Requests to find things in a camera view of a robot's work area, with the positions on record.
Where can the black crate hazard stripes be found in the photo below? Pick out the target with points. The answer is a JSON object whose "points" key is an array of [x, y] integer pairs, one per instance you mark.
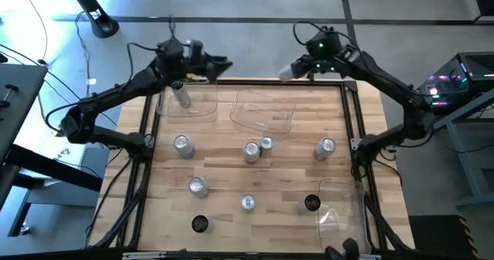
{"points": [[436, 237]]}

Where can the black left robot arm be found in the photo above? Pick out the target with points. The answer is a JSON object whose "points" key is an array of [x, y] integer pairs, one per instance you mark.
{"points": [[116, 92]]}

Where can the grey desk top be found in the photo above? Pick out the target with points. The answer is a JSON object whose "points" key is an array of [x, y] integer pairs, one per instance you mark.
{"points": [[19, 113]]}

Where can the red and white soda can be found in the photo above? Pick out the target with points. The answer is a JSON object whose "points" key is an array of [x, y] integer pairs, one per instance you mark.
{"points": [[325, 148], [251, 152]]}

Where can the white printed box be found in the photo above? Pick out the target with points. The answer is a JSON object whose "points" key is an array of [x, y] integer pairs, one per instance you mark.
{"points": [[42, 148]]}

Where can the blue and white soda can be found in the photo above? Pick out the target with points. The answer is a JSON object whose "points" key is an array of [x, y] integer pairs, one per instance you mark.
{"points": [[199, 186], [183, 144]]}

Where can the black stand base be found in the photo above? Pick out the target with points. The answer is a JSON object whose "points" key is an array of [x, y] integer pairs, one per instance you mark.
{"points": [[101, 24]]}

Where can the white label strip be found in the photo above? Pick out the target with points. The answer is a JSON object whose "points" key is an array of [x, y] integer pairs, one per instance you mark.
{"points": [[143, 255], [370, 257]]}

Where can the white metal bracket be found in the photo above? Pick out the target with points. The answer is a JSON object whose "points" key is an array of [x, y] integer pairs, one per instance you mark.
{"points": [[355, 144]]}

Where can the black desk leg frame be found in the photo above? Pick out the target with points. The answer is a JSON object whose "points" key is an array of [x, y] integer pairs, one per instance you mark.
{"points": [[58, 171]]}

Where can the grey metal stand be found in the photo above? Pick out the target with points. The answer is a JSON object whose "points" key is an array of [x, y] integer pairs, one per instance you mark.
{"points": [[457, 152]]}

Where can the computer with coloured lights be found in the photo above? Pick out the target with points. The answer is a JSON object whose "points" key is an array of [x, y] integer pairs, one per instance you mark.
{"points": [[471, 71]]}

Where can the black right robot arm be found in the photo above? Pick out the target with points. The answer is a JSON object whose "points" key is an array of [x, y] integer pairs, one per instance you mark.
{"points": [[386, 82]]}

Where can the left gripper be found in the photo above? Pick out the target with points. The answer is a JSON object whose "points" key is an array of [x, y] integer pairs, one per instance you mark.
{"points": [[181, 61]]}

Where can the dark unidentified object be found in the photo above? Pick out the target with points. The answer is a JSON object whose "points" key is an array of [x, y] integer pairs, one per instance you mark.
{"points": [[349, 249]]}

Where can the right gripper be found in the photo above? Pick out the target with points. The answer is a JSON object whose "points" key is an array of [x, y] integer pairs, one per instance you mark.
{"points": [[326, 51]]}

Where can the clear plastic bin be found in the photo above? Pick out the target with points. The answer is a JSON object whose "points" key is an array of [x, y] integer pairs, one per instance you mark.
{"points": [[270, 113], [343, 229], [204, 113]]}

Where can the black aluminium table frame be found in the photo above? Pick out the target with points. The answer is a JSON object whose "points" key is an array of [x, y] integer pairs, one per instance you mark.
{"points": [[251, 82]]}

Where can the small white tag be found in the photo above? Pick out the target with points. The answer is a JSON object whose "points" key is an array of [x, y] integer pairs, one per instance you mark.
{"points": [[91, 81]]}

